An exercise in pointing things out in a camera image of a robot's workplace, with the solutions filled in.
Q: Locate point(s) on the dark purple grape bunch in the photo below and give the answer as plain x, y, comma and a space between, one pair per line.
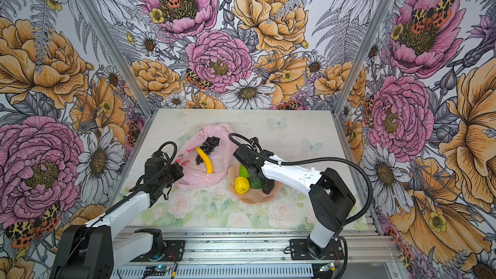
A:
207, 147

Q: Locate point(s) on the pink scalloped plate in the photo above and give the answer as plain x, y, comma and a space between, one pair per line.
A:
253, 196

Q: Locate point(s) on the yellow banana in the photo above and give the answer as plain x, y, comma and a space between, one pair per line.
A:
206, 160

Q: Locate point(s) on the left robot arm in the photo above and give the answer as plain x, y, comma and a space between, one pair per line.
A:
88, 250

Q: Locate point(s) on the left aluminium frame post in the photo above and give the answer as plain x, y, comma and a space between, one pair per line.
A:
100, 26

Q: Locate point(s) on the aluminium frame post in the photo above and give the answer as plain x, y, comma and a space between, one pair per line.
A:
100, 26
376, 21

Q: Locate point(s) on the aluminium mounting rail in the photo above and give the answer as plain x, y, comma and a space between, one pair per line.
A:
240, 246

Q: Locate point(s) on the left green circuit board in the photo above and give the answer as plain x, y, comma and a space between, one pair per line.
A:
155, 271

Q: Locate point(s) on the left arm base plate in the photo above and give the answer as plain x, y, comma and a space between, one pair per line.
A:
170, 251

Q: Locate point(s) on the green circuit board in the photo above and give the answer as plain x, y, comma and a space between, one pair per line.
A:
328, 267
155, 271

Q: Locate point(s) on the bright green lime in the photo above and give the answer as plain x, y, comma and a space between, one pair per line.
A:
243, 172

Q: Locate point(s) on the yellow lemon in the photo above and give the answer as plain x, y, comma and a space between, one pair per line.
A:
242, 185

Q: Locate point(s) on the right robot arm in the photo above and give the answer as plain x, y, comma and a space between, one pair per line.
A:
330, 197

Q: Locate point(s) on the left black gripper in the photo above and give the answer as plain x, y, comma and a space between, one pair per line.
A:
177, 170

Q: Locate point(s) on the dark green avocado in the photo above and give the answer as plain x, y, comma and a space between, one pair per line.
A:
255, 183

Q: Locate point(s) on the right aluminium frame post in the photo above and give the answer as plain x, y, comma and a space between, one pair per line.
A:
376, 21

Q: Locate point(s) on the right green circuit board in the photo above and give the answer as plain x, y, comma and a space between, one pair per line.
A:
328, 267

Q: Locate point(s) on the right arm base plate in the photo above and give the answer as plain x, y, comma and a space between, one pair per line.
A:
305, 249

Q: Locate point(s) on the white vented cable duct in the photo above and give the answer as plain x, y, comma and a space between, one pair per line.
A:
223, 271

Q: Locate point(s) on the pink plastic bag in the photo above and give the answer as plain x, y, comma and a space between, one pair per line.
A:
221, 159

